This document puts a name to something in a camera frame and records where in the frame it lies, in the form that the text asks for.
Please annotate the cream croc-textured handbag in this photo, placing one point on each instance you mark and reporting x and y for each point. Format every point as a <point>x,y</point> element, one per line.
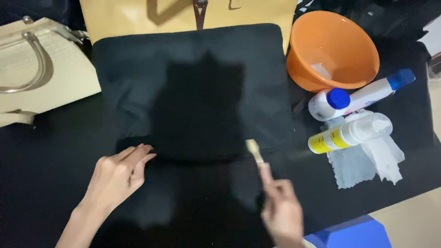
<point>38,69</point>

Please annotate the white tissue paper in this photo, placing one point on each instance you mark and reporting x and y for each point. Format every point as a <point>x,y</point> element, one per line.
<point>387,155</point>

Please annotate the white yellow foam pump bottle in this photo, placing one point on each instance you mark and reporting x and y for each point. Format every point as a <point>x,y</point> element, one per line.
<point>348,134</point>

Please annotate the long white bottle blue cap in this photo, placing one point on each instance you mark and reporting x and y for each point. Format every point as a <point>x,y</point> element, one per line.
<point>375,89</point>

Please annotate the white tissue in bowl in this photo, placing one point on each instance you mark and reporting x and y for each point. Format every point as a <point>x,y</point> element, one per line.
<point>320,70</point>

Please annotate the person's right hand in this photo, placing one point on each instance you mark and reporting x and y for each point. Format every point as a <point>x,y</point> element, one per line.
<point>282,210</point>

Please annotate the tan leather tote bag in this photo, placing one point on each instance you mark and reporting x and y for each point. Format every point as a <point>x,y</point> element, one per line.
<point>186,15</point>

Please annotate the grey cleaning cloth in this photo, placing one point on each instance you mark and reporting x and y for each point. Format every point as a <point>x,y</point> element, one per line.
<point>348,165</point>

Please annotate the blue plastic stool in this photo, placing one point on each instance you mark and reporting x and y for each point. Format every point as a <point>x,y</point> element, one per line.
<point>348,234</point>

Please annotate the orange plastic bowl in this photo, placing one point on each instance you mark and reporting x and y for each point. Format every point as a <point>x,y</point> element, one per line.
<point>330,51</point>

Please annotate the short white bottle blue cap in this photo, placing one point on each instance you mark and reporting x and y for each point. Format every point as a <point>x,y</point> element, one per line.
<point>327,104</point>

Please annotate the black fabric bag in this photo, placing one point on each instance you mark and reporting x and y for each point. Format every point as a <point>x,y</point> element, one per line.
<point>193,93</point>

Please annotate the small wooden brush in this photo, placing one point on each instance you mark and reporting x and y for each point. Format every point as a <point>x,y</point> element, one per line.
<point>255,151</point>

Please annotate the person's left hand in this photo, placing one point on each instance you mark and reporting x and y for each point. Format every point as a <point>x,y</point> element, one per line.
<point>115,172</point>

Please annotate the black table cover cloth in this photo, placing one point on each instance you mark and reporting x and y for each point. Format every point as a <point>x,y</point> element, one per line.
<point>51,155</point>

